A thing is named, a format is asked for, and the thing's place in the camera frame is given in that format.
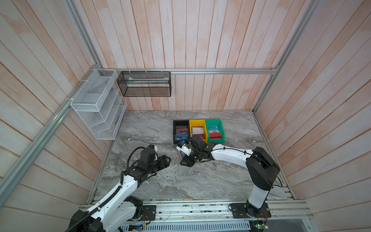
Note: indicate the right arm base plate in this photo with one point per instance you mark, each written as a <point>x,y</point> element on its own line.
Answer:
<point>245,210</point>

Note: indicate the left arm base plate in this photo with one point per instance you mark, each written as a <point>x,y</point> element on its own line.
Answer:
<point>144,213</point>

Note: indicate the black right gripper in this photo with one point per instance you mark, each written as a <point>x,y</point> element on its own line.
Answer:
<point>188,162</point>

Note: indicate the green plastic bin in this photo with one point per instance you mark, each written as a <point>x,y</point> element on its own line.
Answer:
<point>222,131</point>

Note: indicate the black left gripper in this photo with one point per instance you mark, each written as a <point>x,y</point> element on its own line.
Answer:
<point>163,162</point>

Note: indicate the red card in green bin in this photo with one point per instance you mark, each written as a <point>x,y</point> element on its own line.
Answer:
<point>215,135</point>

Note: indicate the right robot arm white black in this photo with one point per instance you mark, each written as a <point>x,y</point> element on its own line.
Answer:
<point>261,166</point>

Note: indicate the white card stack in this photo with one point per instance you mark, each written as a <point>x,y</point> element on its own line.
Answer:
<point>197,130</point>

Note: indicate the red VIP card stack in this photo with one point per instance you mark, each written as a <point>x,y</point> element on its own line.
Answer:
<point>201,135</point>

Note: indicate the black wire mesh basket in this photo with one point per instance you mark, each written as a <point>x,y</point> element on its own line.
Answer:
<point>145,83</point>

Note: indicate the tan leather card holder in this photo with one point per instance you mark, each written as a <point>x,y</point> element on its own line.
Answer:
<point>179,152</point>

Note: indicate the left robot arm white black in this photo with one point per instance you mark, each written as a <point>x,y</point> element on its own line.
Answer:
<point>118,205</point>

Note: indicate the white wire mesh shelf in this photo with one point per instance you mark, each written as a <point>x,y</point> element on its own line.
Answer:
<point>99,104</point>

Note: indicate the aluminium front rail frame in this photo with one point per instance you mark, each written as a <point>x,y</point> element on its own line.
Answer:
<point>218,210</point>

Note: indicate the yellow plastic bin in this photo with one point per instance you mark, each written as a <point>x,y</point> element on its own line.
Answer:
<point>199,123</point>

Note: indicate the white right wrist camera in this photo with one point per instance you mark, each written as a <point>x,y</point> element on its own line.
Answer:
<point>185,149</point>

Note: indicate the teal card in green bin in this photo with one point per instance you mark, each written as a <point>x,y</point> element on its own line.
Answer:
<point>213,128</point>

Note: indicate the black plastic bin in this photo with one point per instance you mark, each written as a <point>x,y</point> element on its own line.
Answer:
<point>181,131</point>

